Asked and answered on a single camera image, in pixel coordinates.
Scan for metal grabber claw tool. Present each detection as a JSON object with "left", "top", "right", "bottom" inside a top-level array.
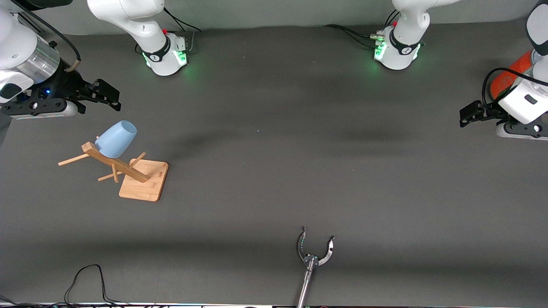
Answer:
[{"left": 295, "top": 226, "right": 336, "bottom": 308}]

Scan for black base cables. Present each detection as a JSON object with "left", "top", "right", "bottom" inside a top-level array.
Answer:
[
  {"left": 163, "top": 6, "right": 202, "bottom": 54},
  {"left": 323, "top": 9, "right": 401, "bottom": 45}
]

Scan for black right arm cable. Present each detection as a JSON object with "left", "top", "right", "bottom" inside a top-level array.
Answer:
[{"left": 9, "top": 0, "right": 82, "bottom": 72}]

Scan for black right base cables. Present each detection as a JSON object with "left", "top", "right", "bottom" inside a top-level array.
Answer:
[{"left": 163, "top": 6, "right": 202, "bottom": 54}]

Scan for black left base cables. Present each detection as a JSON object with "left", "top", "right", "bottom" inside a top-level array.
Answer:
[{"left": 323, "top": 9, "right": 401, "bottom": 45}]

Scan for looped black cable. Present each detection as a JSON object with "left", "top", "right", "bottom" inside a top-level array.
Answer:
[{"left": 63, "top": 264, "right": 133, "bottom": 307}]

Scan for light blue cup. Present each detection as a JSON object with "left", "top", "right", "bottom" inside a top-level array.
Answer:
[{"left": 95, "top": 120, "right": 138, "bottom": 159}]

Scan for thin black edge cable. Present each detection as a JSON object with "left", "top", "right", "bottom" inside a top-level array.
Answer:
[{"left": 0, "top": 294, "right": 65, "bottom": 308}]

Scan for wooden cup rack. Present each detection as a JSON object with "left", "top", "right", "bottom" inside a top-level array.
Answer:
[{"left": 58, "top": 141, "right": 169, "bottom": 202}]

